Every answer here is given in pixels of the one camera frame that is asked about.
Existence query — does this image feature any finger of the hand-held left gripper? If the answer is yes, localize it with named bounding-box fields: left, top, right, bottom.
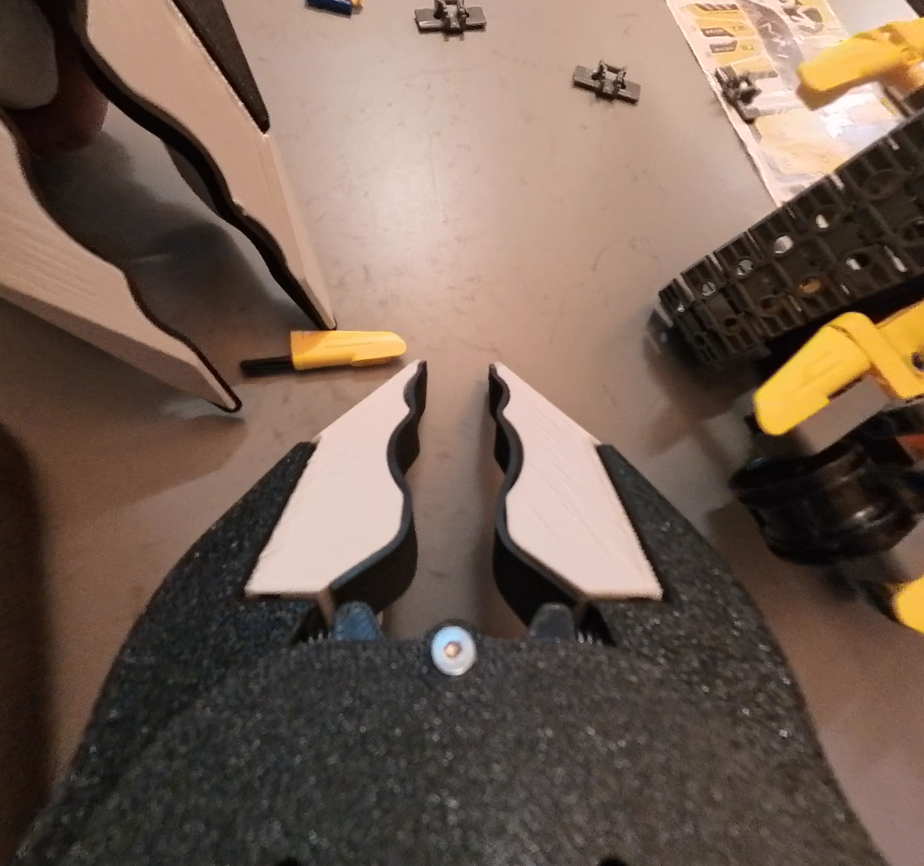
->
left=0, top=111, right=243, bottom=414
left=72, top=0, right=339, bottom=333

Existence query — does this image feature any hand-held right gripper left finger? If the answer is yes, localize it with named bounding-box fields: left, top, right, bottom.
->
left=244, top=359, right=428, bottom=625

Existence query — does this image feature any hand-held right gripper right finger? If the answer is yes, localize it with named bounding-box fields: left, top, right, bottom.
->
left=488, top=362, right=665, bottom=625

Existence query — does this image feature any yellow plastic toy piece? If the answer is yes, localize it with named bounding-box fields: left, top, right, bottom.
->
left=289, top=329, right=407, bottom=370

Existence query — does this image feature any black toy track link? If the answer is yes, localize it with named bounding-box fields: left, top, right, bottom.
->
left=414, top=0, right=486, bottom=40
left=572, top=61, right=642, bottom=105
left=715, top=66, right=777, bottom=123

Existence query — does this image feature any yellow black tracked toy vehicle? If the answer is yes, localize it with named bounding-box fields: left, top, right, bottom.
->
left=650, top=17, right=924, bottom=632

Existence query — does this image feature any instruction booklet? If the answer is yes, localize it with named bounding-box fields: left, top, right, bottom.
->
left=662, top=0, right=918, bottom=206

